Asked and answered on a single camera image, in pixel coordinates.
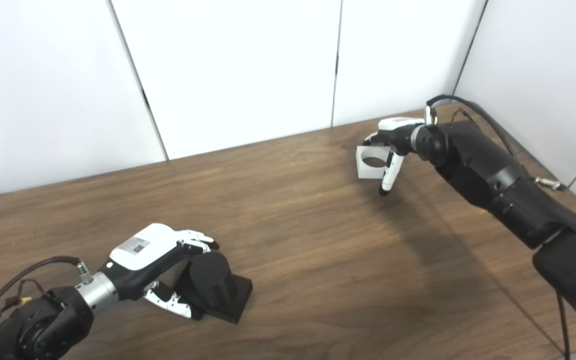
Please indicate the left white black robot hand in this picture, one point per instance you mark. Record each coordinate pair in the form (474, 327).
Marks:
(143, 250)

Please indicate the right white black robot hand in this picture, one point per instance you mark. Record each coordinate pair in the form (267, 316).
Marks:
(400, 135)

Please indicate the white square piece with hole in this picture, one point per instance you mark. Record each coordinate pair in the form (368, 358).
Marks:
(365, 172)

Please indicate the black peg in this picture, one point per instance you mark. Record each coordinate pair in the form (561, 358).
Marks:
(213, 280)

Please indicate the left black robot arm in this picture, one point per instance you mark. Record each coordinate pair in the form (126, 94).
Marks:
(43, 330)

